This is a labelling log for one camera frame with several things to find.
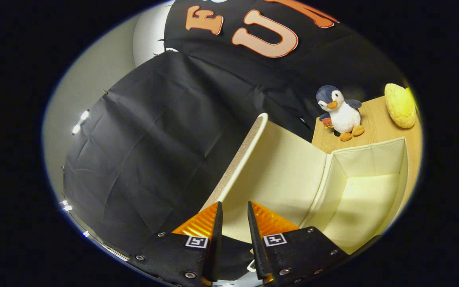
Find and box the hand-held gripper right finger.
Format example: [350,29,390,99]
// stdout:
[247,201,351,287]

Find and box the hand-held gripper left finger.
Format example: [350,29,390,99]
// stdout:
[128,201,224,287]

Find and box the beige fabric storage box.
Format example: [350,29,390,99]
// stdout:
[200,113,409,273]

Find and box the black backdrop cloth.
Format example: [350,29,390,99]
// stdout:
[62,0,409,281]

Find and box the penguin plush toy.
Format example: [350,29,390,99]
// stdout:
[316,85,365,142]

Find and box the yellow round plush cushion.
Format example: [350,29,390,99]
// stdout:
[384,83,417,129]

